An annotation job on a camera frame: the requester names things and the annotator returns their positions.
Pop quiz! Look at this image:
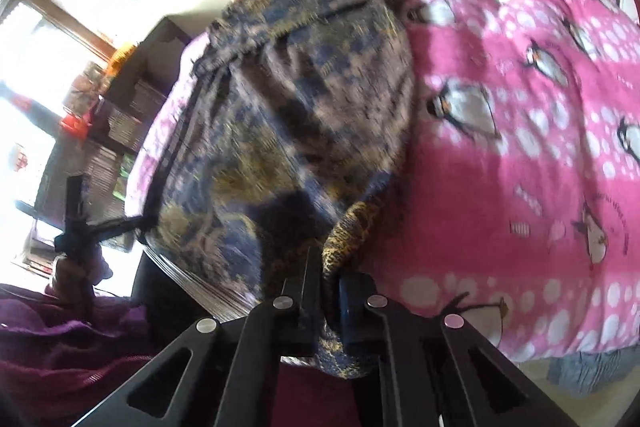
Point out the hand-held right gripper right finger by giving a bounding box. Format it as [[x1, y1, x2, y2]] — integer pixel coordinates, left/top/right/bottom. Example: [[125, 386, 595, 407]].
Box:
[[339, 274, 581, 427]]

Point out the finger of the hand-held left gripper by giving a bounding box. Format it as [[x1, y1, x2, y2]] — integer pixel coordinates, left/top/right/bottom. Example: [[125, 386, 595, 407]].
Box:
[[87, 216, 147, 244]]

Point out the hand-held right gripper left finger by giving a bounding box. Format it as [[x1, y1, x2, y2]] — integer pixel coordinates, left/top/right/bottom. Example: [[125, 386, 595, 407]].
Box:
[[75, 247, 321, 427]]

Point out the dark blue gold patterned garment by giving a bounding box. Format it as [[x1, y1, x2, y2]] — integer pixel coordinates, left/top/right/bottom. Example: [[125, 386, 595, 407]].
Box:
[[135, 0, 418, 380]]

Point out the person's left forearm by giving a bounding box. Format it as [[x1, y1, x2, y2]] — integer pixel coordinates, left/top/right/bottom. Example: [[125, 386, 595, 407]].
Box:
[[0, 282, 166, 427]]

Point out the person's left hand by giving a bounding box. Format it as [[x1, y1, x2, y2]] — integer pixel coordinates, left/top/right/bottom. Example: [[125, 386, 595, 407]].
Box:
[[49, 253, 115, 304]]

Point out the red box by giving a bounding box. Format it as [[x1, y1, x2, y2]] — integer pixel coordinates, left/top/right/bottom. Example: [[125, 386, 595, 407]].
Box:
[[60, 114, 91, 138]]

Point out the person's maroon clothing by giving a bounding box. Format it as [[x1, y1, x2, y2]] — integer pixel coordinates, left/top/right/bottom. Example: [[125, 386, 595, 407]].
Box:
[[270, 358, 362, 427]]

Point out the striped woven bed mat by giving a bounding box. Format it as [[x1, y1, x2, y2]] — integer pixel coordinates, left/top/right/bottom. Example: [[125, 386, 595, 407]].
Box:
[[142, 247, 263, 323]]

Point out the orange plastic basket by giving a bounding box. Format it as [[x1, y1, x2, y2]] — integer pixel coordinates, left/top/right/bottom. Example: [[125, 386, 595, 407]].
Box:
[[107, 44, 136, 72]]

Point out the dark wooden table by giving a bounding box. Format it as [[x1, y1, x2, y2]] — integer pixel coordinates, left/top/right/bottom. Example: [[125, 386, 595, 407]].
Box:
[[35, 17, 193, 253]]

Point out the pink penguin print blanket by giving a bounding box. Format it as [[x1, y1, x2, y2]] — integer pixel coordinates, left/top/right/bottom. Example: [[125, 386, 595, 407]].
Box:
[[125, 0, 640, 363]]

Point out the grey ruffled bed skirt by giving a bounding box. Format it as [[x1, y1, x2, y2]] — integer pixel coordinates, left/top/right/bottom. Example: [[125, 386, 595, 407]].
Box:
[[547, 349, 636, 395]]

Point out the wooden window frame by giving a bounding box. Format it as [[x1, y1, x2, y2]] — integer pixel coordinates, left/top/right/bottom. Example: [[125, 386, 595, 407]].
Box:
[[20, 0, 121, 62]]

